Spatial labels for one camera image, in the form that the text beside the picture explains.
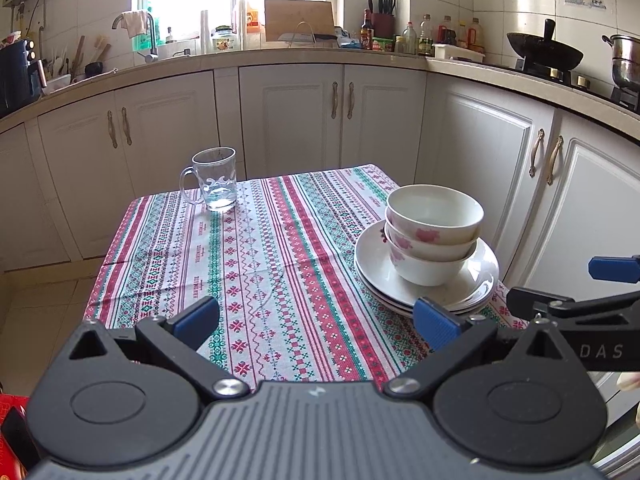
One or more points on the orange label juice bottle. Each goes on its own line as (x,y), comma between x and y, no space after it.
(253,17)

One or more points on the red printed box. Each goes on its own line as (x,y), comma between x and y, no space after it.
(10,410)

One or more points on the white plate with flower print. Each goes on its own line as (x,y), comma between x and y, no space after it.
(397,309)
(385,299)
(375,265)

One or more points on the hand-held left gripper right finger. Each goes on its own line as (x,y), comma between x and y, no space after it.
(435,327)

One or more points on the person's right hand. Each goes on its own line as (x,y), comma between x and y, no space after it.
(631,382)

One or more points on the green seasoning box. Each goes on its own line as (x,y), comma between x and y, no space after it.
(383,45)

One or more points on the green dish soap bottle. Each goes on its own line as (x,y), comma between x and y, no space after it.
(156,25)

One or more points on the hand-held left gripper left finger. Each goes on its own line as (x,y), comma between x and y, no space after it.
(197,322)

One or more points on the clear plastic bottle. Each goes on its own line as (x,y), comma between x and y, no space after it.
(410,40)

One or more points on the glass jar with lid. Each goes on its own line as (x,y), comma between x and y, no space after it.
(226,40)

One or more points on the green label oil bottle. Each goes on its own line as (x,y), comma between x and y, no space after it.
(425,40)

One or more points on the white floral bowl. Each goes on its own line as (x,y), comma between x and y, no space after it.
(430,249)
(430,272)
(435,210)

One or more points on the black air fryer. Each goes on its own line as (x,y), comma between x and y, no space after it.
(17,77)

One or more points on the black gas stove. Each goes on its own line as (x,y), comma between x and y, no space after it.
(580,80)

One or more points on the small glass jar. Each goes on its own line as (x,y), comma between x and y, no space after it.
(399,45)

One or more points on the utensil drying rack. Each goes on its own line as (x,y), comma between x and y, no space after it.
(75,62)

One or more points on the stack of plastic cups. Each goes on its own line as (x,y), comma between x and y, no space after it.
(204,32)

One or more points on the black wok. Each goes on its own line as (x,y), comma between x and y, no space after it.
(545,52)

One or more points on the clear glass mug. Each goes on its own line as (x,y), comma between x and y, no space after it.
(215,180)

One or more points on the yellow sauce bottle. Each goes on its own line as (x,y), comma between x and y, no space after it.
(462,35)

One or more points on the small black bowl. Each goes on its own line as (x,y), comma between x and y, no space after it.
(93,69)

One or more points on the blue plastic packet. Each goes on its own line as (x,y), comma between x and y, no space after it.
(350,39)

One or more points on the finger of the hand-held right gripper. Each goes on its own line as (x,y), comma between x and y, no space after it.
(612,267)
(590,306)

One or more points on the orange sauce bottle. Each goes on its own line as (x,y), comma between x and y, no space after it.
(476,35)

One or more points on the wooden cutting board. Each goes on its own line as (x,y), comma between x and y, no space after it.
(297,12)

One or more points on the white plastic tray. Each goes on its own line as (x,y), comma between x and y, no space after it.
(457,54)

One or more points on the metal kitchen faucet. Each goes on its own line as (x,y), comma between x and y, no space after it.
(152,35)

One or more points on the dark red knife block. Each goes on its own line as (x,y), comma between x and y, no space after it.
(382,22)

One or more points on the beige kitchen countertop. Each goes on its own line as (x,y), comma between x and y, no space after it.
(300,55)

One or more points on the white cloth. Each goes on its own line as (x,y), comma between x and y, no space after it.
(135,22)

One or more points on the dark soy sauce bottle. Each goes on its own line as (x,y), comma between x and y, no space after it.
(367,32)

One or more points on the stainless steel pot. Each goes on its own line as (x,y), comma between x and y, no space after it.
(625,62)

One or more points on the striped patterned tablecloth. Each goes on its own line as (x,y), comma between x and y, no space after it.
(280,270)

